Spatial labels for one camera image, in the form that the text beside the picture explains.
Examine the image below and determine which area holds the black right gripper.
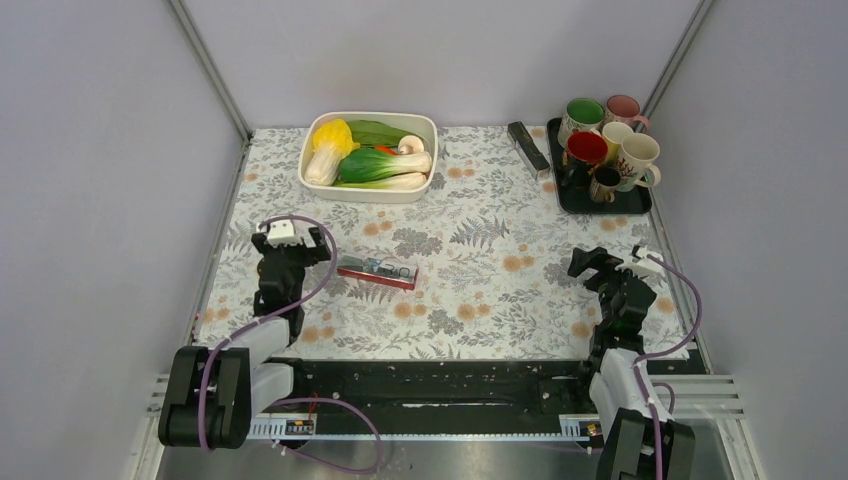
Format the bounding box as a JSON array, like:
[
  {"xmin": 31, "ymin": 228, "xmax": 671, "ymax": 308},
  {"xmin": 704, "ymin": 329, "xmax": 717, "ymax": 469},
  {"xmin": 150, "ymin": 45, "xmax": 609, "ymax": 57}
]
[{"xmin": 567, "ymin": 247, "xmax": 646, "ymax": 325}]

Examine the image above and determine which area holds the small brown mug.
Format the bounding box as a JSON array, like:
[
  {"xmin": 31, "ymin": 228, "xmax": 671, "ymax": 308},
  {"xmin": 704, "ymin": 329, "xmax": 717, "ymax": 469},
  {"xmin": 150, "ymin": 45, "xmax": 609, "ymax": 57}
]
[{"xmin": 589, "ymin": 166, "xmax": 622, "ymax": 203}]

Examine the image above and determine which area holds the black interior mug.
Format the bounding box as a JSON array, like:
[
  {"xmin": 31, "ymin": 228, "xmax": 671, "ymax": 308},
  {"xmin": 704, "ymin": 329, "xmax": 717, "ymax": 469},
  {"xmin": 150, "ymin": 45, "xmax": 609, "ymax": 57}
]
[{"xmin": 563, "ymin": 131, "xmax": 608, "ymax": 189}]

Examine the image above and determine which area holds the tall floral beige mug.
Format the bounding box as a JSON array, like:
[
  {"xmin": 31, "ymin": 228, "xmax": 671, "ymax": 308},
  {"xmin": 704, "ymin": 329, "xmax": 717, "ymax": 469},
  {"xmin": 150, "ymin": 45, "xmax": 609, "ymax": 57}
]
[{"xmin": 615, "ymin": 133, "xmax": 662, "ymax": 192}]

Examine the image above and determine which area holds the yellow mug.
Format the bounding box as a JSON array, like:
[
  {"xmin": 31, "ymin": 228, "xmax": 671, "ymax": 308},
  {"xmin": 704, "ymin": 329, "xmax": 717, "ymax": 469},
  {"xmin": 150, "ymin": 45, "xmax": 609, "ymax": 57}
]
[{"xmin": 600, "ymin": 121, "xmax": 634, "ymax": 164}]

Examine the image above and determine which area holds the cream christmas mug green inside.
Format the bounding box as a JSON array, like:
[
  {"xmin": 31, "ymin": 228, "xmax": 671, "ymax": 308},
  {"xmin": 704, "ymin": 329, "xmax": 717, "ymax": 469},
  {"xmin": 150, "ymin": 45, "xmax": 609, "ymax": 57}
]
[{"xmin": 557, "ymin": 98, "xmax": 606, "ymax": 147}]

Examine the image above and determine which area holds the pink ghost pattern mug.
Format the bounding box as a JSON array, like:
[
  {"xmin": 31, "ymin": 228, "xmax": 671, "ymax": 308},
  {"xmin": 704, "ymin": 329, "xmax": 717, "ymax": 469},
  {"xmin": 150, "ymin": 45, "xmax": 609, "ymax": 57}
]
[{"xmin": 604, "ymin": 94, "xmax": 651, "ymax": 130}]

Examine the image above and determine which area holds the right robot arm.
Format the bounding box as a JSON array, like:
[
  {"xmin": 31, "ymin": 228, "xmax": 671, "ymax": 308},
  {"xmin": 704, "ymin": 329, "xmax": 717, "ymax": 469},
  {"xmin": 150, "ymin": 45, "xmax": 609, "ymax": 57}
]
[{"xmin": 567, "ymin": 247, "xmax": 696, "ymax": 479}]

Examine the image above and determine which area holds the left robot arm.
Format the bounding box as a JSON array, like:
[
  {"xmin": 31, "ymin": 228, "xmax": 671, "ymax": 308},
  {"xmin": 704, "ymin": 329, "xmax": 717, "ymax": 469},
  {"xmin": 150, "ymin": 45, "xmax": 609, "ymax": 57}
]
[{"xmin": 158, "ymin": 220, "xmax": 337, "ymax": 450}]

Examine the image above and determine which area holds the black tray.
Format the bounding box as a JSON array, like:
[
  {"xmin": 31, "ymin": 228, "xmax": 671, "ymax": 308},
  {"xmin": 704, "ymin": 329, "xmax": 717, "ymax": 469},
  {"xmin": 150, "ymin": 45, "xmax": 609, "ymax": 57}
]
[{"xmin": 546, "ymin": 117, "xmax": 653, "ymax": 215}]

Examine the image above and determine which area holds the floral tablecloth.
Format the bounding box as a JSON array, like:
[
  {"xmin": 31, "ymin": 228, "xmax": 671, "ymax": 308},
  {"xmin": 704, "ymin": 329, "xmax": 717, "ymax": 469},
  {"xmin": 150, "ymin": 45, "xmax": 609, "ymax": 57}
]
[{"xmin": 195, "ymin": 127, "xmax": 659, "ymax": 360}]

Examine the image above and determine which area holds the red silver gum box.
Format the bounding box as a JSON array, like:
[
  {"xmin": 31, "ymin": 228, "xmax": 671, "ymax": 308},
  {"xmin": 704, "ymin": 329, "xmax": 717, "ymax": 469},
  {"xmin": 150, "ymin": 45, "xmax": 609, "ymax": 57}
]
[{"xmin": 337, "ymin": 255, "xmax": 419, "ymax": 290}]

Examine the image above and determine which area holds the green bok choy toy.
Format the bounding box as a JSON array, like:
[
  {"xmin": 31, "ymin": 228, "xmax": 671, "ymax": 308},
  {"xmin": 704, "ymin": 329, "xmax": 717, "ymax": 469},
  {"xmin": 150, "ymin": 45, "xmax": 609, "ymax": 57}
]
[{"xmin": 336, "ymin": 148, "xmax": 432, "ymax": 184}]

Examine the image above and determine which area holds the white vegetable tray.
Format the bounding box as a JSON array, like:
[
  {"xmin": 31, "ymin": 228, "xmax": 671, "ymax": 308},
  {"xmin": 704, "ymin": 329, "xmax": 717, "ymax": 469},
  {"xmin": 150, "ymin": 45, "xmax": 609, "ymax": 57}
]
[{"xmin": 299, "ymin": 112, "xmax": 438, "ymax": 204}]

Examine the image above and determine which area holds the black rectangular box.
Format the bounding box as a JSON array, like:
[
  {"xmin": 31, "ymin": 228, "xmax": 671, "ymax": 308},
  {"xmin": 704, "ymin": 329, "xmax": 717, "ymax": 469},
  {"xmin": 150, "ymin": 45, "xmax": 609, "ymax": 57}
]
[{"xmin": 507, "ymin": 121, "xmax": 551, "ymax": 180}]

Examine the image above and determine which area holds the white napa cabbage toy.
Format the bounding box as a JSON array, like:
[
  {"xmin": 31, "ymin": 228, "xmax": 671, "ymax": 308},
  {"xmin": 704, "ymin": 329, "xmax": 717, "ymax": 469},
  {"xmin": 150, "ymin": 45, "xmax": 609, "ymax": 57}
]
[{"xmin": 304, "ymin": 119, "xmax": 360, "ymax": 186}]

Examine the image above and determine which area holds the green leek stalk toy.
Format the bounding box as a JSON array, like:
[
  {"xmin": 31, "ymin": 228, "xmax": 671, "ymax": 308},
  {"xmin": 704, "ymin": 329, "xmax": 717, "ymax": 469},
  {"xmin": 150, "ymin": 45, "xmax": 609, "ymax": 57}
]
[{"xmin": 344, "ymin": 172, "xmax": 428, "ymax": 191}]

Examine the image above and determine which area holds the green leaf vegetable toy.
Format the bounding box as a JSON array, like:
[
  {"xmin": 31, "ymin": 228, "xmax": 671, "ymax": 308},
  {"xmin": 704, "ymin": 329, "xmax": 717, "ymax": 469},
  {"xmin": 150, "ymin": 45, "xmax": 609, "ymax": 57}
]
[{"xmin": 347, "ymin": 120, "xmax": 411, "ymax": 148}]

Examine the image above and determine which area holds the mushroom toy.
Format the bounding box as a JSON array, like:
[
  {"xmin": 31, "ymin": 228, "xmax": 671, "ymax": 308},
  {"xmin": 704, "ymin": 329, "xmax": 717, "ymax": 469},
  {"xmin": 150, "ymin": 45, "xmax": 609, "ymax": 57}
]
[{"xmin": 397, "ymin": 135, "xmax": 425, "ymax": 155}]

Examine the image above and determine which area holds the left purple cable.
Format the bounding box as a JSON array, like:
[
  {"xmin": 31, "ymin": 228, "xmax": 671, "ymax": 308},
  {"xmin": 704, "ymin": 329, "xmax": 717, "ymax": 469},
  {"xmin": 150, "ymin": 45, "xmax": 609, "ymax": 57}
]
[{"xmin": 197, "ymin": 214, "xmax": 386, "ymax": 476}]

